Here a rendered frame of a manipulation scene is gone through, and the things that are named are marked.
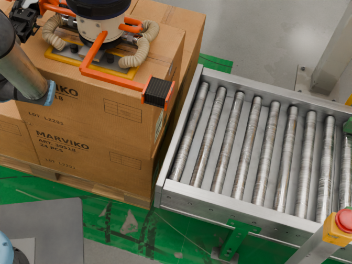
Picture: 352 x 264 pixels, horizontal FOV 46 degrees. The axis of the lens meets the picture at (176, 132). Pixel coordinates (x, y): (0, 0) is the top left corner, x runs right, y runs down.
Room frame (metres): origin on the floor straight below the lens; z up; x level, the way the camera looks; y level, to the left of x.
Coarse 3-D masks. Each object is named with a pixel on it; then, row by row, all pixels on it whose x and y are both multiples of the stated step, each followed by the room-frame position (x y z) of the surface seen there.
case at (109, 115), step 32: (64, 32) 1.17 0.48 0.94; (160, 32) 1.25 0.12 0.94; (64, 64) 1.01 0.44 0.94; (160, 64) 1.08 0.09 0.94; (64, 96) 0.96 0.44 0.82; (96, 96) 0.93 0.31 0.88; (128, 96) 0.91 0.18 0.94; (64, 128) 0.96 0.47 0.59; (96, 128) 0.94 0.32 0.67; (128, 128) 0.91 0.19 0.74; (160, 128) 1.02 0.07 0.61
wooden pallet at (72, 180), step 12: (0, 156) 1.09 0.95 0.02; (12, 168) 1.03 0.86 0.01; (24, 168) 1.04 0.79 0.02; (36, 168) 1.01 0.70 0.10; (48, 168) 0.99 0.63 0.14; (60, 180) 1.00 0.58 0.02; (72, 180) 1.01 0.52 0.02; (84, 180) 0.96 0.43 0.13; (96, 192) 0.96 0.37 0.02; (108, 192) 0.97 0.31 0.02; (120, 192) 0.98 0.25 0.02; (132, 204) 0.92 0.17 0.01; (144, 204) 0.91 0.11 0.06
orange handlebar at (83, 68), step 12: (12, 0) 1.17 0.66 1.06; (60, 0) 1.19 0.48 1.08; (60, 12) 1.14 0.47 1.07; (72, 12) 1.13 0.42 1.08; (120, 24) 1.11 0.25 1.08; (132, 24) 1.13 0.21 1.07; (96, 48) 0.98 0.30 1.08; (84, 60) 0.91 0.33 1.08; (84, 72) 0.87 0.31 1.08; (96, 72) 0.87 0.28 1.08; (120, 84) 0.85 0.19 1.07; (132, 84) 0.84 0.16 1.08; (144, 84) 0.85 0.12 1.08
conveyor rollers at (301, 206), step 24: (216, 96) 1.31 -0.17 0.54; (240, 96) 1.32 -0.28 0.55; (192, 120) 1.14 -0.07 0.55; (216, 120) 1.16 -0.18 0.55; (288, 120) 1.23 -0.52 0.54; (312, 120) 1.24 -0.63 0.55; (264, 144) 1.07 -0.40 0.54; (288, 144) 1.09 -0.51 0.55; (312, 144) 1.11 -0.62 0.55; (216, 168) 0.91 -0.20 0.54; (240, 168) 0.92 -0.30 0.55; (264, 168) 0.94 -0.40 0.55; (288, 168) 0.96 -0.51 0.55; (216, 192) 0.79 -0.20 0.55; (240, 192) 0.81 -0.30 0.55; (264, 192) 0.83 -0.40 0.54
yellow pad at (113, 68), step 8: (64, 40) 1.11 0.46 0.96; (48, 48) 1.06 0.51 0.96; (64, 48) 1.07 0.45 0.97; (72, 48) 1.05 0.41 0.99; (80, 48) 1.08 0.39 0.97; (48, 56) 1.02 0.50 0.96; (56, 56) 1.03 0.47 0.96; (64, 56) 1.03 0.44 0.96; (72, 56) 1.03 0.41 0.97; (104, 56) 1.06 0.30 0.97; (112, 56) 1.04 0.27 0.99; (120, 56) 1.07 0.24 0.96; (72, 64) 1.01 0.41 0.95; (80, 64) 1.01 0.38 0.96; (96, 64) 1.01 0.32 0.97; (104, 64) 1.02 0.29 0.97; (112, 64) 1.02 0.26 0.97; (104, 72) 0.99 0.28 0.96; (112, 72) 0.99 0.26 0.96; (120, 72) 0.99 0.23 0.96; (128, 72) 1.00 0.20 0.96; (136, 72) 1.02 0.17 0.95
